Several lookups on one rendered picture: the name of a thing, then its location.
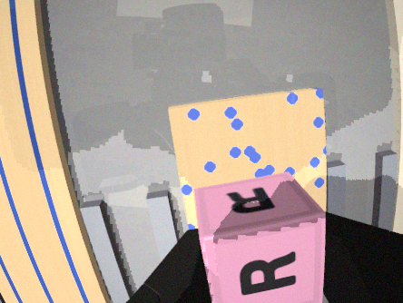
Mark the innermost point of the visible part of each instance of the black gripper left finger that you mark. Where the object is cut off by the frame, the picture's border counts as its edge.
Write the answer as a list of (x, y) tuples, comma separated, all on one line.
[(181, 276)]

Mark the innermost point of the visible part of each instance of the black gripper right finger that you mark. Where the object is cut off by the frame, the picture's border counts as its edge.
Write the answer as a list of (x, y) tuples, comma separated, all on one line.
[(363, 264)]

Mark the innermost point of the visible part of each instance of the pink cube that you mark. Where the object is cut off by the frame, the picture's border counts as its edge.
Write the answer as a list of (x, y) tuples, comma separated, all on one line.
[(262, 240)]

